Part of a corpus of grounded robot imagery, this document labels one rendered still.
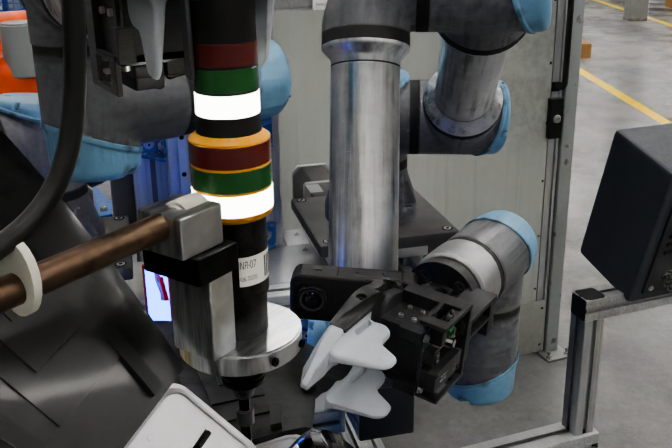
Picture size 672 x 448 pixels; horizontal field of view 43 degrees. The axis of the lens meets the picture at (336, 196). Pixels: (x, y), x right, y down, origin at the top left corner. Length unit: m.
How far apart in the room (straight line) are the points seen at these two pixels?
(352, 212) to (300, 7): 1.53
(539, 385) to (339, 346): 2.32
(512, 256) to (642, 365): 2.32
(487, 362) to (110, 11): 0.55
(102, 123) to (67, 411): 0.31
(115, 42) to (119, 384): 0.19
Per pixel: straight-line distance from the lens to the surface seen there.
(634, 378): 3.06
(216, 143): 0.43
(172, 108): 0.71
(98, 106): 0.68
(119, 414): 0.44
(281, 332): 0.48
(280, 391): 0.63
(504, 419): 2.76
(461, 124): 1.24
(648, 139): 1.08
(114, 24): 0.50
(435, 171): 2.62
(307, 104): 2.40
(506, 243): 0.84
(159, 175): 1.44
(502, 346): 0.88
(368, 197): 0.87
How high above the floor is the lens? 1.52
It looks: 19 degrees down
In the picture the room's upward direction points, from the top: 1 degrees counter-clockwise
